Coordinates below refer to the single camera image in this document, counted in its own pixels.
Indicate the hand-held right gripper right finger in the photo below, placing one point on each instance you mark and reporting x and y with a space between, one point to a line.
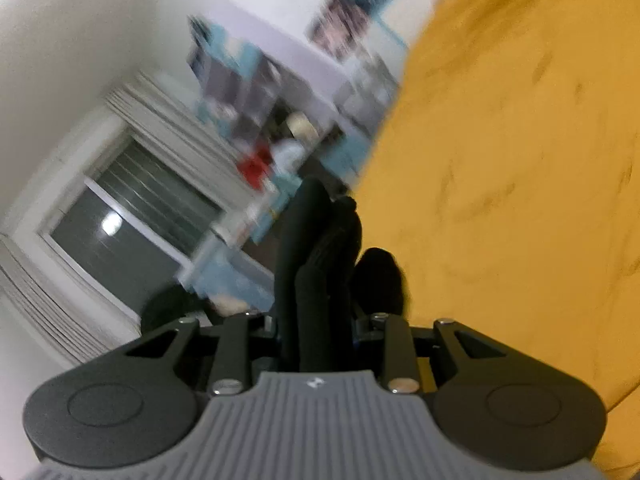
397 350

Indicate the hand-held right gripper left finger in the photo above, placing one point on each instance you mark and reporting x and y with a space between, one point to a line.
235 345

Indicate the black cloth garment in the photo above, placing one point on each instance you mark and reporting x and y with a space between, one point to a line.
320 260

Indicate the glass window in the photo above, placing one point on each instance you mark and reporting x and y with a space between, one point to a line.
130 225

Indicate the red object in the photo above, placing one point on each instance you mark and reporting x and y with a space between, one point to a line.
255 166

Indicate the white pleated curtain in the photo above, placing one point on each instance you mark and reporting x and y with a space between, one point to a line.
45 300
170 120

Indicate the yellow bed sheet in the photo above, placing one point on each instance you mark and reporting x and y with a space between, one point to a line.
500 160

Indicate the blue white shelf unit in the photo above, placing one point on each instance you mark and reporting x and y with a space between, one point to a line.
250 90

